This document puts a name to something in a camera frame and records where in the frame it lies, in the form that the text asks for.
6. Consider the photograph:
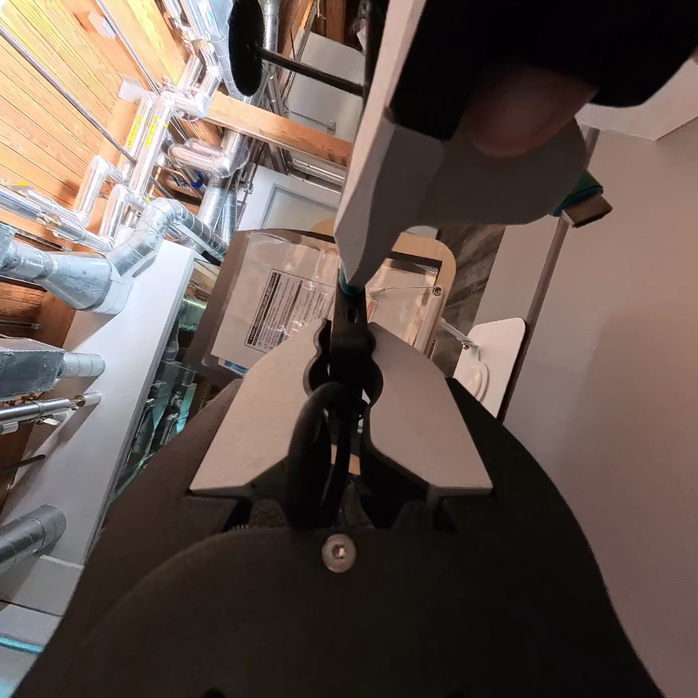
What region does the printed instruction sheet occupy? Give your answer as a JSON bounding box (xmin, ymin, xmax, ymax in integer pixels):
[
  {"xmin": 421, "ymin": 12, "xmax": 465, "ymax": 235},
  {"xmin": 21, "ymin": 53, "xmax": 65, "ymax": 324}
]
[{"xmin": 210, "ymin": 232, "xmax": 445, "ymax": 377}]

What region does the black fuzzy disc on rod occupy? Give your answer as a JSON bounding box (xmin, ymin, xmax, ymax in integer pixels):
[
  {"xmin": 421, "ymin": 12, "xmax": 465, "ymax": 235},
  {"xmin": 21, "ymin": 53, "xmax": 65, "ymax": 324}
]
[{"xmin": 228, "ymin": 0, "xmax": 365, "ymax": 99}]

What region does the grey metal table leg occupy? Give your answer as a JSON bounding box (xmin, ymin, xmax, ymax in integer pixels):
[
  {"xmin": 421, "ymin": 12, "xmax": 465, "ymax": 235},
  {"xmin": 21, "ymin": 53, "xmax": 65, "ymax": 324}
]
[{"xmin": 502, "ymin": 125, "xmax": 598, "ymax": 423}]

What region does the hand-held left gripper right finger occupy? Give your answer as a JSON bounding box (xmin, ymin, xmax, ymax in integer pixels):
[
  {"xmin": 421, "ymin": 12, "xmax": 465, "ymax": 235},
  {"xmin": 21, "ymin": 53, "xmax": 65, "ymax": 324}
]
[{"xmin": 361, "ymin": 321, "xmax": 496, "ymax": 498}]

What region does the black HDMI switch box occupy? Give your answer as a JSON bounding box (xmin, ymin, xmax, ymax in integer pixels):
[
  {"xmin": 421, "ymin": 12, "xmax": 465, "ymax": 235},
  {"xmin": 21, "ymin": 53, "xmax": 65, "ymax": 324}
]
[{"xmin": 288, "ymin": 284, "xmax": 382, "ymax": 529}]

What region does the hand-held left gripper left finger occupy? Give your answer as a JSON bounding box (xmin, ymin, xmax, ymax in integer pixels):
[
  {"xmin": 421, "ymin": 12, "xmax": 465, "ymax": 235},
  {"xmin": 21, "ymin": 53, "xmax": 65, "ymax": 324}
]
[{"xmin": 188, "ymin": 318, "xmax": 334, "ymax": 498}]

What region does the wooden ceiling beam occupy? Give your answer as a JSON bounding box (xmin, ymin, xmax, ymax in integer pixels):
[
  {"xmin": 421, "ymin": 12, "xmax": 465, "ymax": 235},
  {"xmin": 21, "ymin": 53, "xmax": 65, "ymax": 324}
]
[{"xmin": 204, "ymin": 90, "xmax": 354, "ymax": 167}]

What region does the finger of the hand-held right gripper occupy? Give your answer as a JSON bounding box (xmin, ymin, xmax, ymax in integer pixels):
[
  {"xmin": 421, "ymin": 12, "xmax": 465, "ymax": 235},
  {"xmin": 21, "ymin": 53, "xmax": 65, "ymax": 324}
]
[
  {"xmin": 406, "ymin": 117, "xmax": 589, "ymax": 227},
  {"xmin": 334, "ymin": 0, "xmax": 445, "ymax": 287}
]

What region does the black sign board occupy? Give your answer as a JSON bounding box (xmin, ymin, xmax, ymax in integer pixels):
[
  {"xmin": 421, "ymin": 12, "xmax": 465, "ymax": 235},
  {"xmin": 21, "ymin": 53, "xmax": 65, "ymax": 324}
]
[{"xmin": 199, "ymin": 229, "xmax": 458, "ymax": 382}]

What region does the person's right hand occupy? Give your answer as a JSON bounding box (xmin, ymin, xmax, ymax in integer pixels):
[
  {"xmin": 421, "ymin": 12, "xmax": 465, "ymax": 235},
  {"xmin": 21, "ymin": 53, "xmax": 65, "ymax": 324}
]
[{"xmin": 468, "ymin": 65, "xmax": 598, "ymax": 160}]

